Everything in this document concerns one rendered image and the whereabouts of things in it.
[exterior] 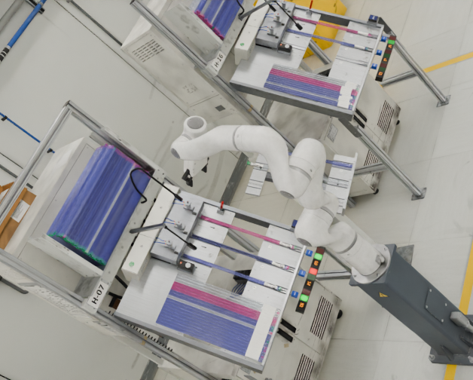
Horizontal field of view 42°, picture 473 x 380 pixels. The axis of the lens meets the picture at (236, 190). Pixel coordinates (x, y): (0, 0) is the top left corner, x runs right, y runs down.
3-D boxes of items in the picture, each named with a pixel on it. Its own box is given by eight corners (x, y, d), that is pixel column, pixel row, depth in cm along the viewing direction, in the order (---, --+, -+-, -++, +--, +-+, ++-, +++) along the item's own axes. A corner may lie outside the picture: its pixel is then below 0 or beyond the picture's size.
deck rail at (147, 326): (263, 369, 271) (263, 366, 265) (261, 374, 270) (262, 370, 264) (117, 314, 284) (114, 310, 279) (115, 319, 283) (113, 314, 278)
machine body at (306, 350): (349, 304, 354) (279, 249, 325) (312, 425, 322) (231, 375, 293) (272, 306, 403) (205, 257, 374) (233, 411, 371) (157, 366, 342)
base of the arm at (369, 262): (395, 243, 255) (369, 218, 247) (384, 283, 246) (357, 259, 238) (359, 246, 270) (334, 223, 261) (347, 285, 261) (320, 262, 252)
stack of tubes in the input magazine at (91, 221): (153, 174, 298) (109, 141, 286) (105, 266, 275) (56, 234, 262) (139, 179, 308) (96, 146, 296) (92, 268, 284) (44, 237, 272)
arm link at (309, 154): (300, 228, 247) (317, 194, 252) (328, 239, 242) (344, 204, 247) (276, 166, 205) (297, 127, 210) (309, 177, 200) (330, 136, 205)
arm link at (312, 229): (361, 228, 246) (324, 195, 235) (343, 269, 240) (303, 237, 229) (340, 227, 256) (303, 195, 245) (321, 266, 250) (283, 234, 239)
